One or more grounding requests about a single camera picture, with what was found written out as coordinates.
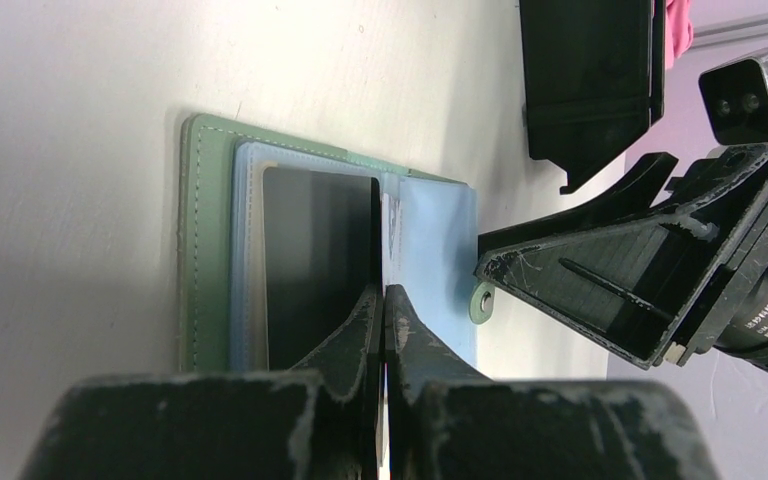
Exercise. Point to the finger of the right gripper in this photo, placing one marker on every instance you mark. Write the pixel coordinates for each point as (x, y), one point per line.
(661, 285)
(633, 193)

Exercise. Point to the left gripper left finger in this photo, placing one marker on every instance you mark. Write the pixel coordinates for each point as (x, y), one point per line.
(316, 420)

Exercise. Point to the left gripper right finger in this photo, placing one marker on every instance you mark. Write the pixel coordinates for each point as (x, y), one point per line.
(448, 421)

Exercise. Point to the black card box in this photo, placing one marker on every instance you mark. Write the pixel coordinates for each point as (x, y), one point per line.
(594, 74)

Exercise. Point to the black credit card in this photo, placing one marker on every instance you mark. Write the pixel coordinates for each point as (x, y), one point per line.
(319, 242)

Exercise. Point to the green card holder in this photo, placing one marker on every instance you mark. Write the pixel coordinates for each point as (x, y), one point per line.
(429, 239)

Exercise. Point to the pink cloth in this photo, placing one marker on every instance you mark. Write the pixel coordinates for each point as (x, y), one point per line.
(679, 32)

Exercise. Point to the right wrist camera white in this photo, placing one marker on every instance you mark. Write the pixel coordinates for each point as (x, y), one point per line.
(735, 96)

